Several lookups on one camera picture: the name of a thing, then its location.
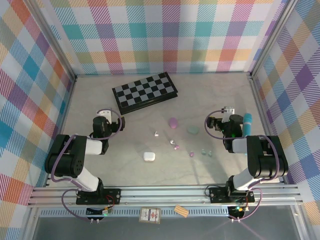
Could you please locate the mint green earbud charging case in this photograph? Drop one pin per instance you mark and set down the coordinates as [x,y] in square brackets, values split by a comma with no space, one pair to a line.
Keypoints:
[193,130]

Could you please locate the white earbud charging case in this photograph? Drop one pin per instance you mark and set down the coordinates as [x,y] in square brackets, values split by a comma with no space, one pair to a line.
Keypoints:
[149,157]

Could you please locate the pink earbud charging case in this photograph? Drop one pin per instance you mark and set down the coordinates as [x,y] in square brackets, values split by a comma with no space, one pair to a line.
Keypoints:
[173,123]

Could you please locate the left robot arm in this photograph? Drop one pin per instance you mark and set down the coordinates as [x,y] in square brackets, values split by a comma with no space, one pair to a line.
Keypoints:
[65,160]

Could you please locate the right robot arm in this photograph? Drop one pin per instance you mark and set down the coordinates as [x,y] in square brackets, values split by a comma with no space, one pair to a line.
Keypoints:
[265,160]

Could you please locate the teal cylindrical handheld device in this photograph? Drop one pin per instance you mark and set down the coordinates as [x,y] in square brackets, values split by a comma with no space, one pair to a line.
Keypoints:
[247,125]

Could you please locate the black grey folding chessboard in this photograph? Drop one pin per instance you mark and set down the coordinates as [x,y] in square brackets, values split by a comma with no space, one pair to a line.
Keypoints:
[145,91]

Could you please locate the black power connector board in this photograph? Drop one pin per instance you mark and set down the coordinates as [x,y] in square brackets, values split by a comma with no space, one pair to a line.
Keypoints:
[237,211]
[96,211]

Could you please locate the striped wooden block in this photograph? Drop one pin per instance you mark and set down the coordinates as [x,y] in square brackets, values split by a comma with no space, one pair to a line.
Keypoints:
[181,211]

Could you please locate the playing card box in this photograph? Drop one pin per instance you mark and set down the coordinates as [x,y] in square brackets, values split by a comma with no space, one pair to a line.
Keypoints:
[149,215]

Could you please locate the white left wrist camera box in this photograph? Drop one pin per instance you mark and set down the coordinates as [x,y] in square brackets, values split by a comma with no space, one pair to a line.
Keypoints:
[105,115]

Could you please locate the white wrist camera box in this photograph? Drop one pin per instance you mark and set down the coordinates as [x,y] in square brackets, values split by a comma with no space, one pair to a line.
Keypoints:
[105,115]
[228,112]

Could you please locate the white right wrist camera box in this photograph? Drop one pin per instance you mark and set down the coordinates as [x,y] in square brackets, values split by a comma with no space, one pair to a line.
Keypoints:
[228,112]

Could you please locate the aluminium floor rail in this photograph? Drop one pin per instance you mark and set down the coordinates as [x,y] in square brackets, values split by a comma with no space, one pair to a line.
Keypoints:
[262,112]
[63,125]

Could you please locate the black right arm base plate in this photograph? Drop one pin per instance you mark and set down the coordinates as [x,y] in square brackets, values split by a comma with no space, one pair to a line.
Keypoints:
[217,195]

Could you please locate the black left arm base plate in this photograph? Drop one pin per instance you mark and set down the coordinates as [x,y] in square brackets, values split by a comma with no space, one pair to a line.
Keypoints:
[112,196]

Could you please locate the wide aluminium mounting rail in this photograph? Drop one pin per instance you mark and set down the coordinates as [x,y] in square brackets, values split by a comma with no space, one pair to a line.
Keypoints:
[162,193]

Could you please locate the aluminium frame post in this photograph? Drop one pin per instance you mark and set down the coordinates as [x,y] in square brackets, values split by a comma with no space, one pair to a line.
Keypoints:
[53,37]
[272,37]

